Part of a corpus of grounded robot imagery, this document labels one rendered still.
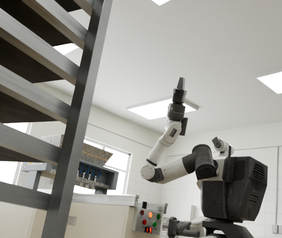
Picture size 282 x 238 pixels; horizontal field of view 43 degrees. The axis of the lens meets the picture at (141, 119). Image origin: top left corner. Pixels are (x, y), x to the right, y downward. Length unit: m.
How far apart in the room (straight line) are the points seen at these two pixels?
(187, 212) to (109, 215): 5.14
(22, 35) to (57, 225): 0.35
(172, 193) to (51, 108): 7.28
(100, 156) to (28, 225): 0.81
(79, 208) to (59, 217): 1.89
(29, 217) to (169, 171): 1.24
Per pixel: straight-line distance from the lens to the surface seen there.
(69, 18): 0.79
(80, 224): 2.54
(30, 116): 0.79
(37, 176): 2.77
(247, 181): 1.79
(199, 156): 1.75
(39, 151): 0.69
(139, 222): 2.27
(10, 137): 0.64
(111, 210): 2.34
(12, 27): 0.67
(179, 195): 7.78
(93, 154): 3.01
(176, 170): 1.79
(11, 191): 0.65
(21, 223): 2.76
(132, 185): 7.58
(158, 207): 2.48
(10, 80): 0.65
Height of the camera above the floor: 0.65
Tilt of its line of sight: 19 degrees up
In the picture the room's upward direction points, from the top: 9 degrees clockwise
